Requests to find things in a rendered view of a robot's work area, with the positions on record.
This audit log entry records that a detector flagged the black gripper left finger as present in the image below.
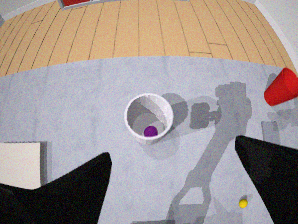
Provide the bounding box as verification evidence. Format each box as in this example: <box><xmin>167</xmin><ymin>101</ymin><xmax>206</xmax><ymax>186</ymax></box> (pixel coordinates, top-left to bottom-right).
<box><xmin>0</xmin><ymin>152</ymin><xmax>112</xmax><ymax>224</ymax></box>

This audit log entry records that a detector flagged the purple ball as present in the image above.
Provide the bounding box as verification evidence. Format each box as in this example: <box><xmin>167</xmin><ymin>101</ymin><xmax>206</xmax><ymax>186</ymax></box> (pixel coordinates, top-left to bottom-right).
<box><xmin>144</xmin><ymin>127</ymin><xmax>157</xmax><ymax>137</ymax></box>

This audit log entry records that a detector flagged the grey flat rectangular plate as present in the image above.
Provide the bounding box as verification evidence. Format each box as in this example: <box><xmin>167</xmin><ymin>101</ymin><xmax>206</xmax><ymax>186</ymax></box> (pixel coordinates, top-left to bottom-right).
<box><xmin>261</xmin><ymin>121</ymin><xmax>281</xmax><ymax>144</ymax></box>

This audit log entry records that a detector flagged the white cup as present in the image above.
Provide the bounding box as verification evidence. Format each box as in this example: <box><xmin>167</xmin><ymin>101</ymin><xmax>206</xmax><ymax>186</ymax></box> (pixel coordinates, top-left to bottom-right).
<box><xmin>125</xmin><ymin>93</ymin><xmax>173</xmax><ymax>145</ymax></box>

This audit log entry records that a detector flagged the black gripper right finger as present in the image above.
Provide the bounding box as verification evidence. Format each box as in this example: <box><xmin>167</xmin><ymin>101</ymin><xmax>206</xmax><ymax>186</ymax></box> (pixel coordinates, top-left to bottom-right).
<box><xmin>234</xmin><ymin>136</ymin><xmax>298</xmax><ymax>224</ymax></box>

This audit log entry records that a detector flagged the cream flat rectangular block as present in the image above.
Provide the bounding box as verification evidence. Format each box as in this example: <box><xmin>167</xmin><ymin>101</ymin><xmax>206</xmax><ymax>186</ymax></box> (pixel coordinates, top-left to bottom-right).
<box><xmin>0</xmin><ymin>143</ymin><xmax>44</xmax><ymax>189</ymax></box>

